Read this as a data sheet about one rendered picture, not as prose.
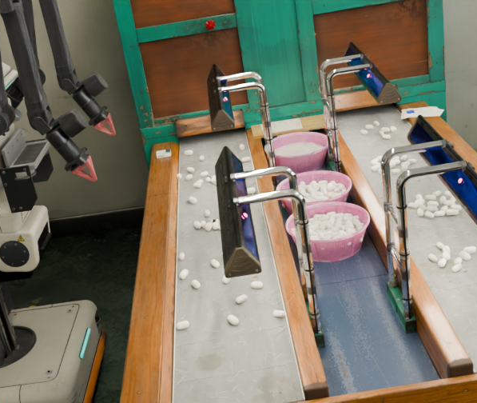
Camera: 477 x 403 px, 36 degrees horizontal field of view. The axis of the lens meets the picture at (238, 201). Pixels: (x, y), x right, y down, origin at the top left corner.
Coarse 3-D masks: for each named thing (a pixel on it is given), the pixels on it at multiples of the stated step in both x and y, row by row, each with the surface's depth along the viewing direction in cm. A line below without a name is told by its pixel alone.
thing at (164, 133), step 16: (416, 96) 327; (432, 96) 328; (256, 112) 326; (272, 112) 326; (288, 112) 326; (304, 112) 327; (320, 112) 328; (336, 112) 338; (352, 112) 335; (368, 112) 331; (144, 128) 326; (160, 128) 326; (240, 128) 337; (144, 144) 328
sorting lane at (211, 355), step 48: (192, 144) 327; (240, 144) 318; (192, 192) 279; (192, 240) 243; (192, 288) 215; (240, 288) 211; (192, 336) 193; (240, 336) 190; (288, 336) 187; (192, 384) 175; (240, 384) 173; (288, 384) 170
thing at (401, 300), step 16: (416, 144) 189; (432, 144) 188; (384, 160) 189; (384, 176) 191; (400, 176) 175; (416, 176) 174; (384, 192) 193; (400, 192) 176; (384, 208) 195; (400, 208) 178; (400, 224) 180; (400, 240) 182; (400, 256) 184; (400, 272) 188; (400, 304) 197; (400, 320) 196
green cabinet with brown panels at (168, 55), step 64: (128, 0) 303; (192, 0) 306; (256, 0) 307; (320, 0) 308; (384, 0) 309; (128, 64) 313; (192, 64) 316; (256, 64) 317; (320, 64) 320; (384, 64) 322
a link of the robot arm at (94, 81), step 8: (64, 80) 261; (88, 80) 263; (96, 80) 263; (104, 80) 268; (64, 88) 262; (72, 88) 262; (88, 88) 264; (96, 88) 264; (104, 88) 265; (96, 96) 267
